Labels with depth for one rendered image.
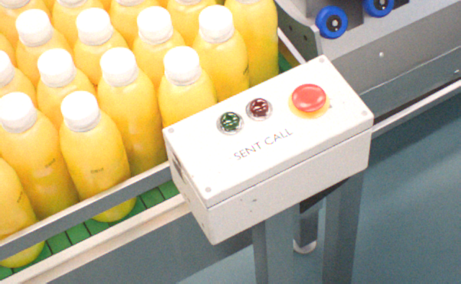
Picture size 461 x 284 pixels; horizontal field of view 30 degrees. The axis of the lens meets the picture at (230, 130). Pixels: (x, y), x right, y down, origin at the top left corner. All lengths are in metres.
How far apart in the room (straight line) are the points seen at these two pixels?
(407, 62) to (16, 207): 0.61
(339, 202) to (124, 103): 0.72
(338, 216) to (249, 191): 0.79
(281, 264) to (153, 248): 0.17
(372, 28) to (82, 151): 0.47
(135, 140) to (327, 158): 0.25
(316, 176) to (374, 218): 1.18
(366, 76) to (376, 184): 0.93
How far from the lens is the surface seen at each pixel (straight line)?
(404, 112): 2.12
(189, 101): 0.99
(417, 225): 2.13
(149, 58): 1.03
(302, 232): 1.97
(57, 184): 1.05
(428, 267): 2.08
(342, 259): 1.84
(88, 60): 1.05
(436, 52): 1.33
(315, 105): 0.91
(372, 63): 1.26
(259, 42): 1.09
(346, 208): 1.66
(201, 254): 1.20
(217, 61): 1.02
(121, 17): 1.08
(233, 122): 0.90
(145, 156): 1.08
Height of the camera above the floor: 1.83
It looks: 54 degrees down
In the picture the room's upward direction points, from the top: 6 degrees counter-clockwise
